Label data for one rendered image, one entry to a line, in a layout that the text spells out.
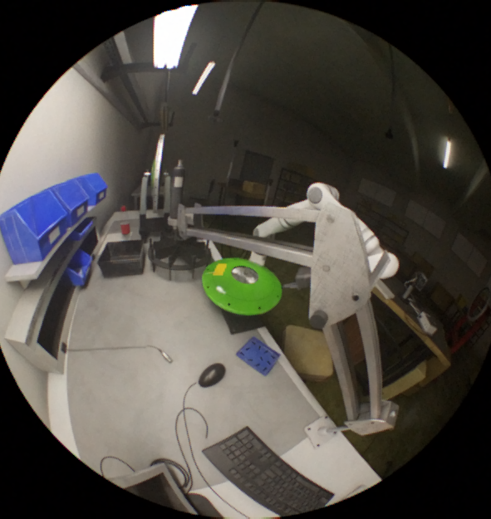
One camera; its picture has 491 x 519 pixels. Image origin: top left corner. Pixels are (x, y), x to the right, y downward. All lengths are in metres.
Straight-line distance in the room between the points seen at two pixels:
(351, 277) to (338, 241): 0.04
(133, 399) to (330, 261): 0.58
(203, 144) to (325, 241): 5.03
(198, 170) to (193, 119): 1.65
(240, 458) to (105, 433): 0.38
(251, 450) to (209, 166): 5.31
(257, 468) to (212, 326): 0.53
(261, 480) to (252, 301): 0.58
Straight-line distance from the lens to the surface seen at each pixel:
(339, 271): 0.19
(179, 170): 0.50
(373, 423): 0.42
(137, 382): 0.57
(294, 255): 0.21
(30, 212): 0.82
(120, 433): 0.59
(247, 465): 0.54
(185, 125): 5.13
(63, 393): 0.72
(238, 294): 0.52
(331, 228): 0.18
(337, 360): 0.27
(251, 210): 0.24
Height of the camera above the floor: 1.44
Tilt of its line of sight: 31 degrees down
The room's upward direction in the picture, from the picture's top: 15 degrees clockwise
